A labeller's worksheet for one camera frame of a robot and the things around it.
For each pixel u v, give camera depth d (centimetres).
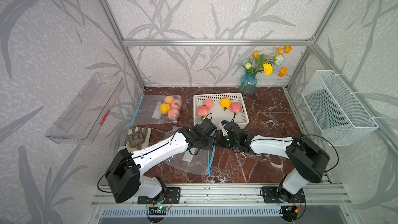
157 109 106
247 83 109
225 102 105
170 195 72
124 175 40
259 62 101
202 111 99
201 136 61
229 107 106
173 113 96
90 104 72
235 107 101
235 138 68
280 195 65
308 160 46
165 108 102
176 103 102
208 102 105
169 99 105
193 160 85
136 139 91
